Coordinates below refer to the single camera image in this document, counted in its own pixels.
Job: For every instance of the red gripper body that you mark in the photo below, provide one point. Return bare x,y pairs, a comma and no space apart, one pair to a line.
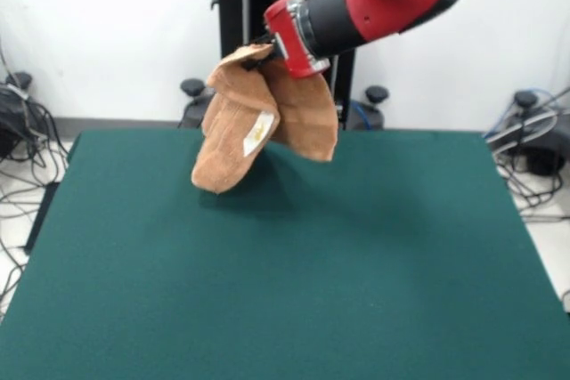
291,42

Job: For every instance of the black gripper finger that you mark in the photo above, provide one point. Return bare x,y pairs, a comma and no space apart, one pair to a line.
267,59
266,37

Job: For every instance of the tan terry towel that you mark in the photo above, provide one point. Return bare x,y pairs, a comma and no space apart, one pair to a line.
231,153

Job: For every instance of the dark green table cloth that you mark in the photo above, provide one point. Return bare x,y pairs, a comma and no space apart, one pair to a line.
289,264

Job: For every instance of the grey stand base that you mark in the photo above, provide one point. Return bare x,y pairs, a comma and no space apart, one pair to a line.
541,155
9,131

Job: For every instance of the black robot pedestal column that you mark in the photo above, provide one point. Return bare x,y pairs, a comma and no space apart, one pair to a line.
240,6

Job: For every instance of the black pedestal levelling knob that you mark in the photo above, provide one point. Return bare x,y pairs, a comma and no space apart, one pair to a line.
192,86
377,94

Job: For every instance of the black pedestal base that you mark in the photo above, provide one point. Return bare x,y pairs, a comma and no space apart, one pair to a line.
191,115

